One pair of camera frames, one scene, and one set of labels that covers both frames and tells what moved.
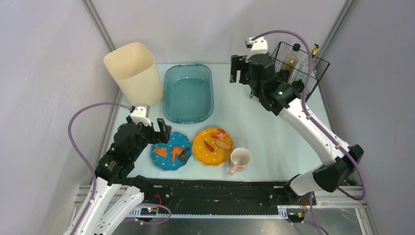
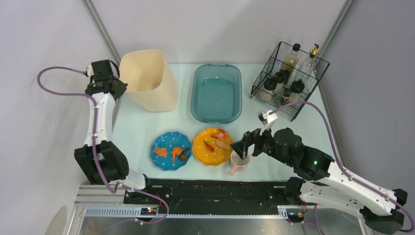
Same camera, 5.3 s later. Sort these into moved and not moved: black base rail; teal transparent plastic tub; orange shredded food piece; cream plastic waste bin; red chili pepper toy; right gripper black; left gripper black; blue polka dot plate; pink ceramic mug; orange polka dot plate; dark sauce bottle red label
Moved: right gripper black; left gripper black; teal transparent plastic tub; cream plastic waste bin
Not moved: dark sauce bottle red label; pink ceramic mug; orange shredded food piece; red chili pepper toy; orange polka dot plate; blue polka dot plate; black base rail
